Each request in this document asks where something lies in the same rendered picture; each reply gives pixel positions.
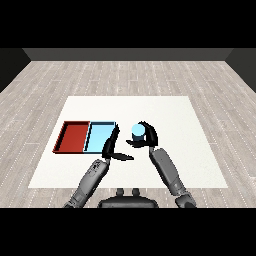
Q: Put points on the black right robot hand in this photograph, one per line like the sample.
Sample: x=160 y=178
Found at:
x=152 y=136

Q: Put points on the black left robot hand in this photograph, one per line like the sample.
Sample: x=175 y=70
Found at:
x=108 y=148

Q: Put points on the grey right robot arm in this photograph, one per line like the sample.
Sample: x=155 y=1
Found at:
x=170 y=175

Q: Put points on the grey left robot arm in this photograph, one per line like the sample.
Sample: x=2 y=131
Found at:
x=88 y=183

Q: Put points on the light blue shallow open box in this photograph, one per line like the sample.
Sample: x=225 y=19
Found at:
x=98 y=137

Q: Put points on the small blue can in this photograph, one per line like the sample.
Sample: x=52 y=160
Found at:
x=137 y=132

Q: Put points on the red shallow open box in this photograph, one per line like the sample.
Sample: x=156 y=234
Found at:
x=72 y=137

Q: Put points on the dark grey robot body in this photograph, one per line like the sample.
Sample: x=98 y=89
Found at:
x=128 y=200

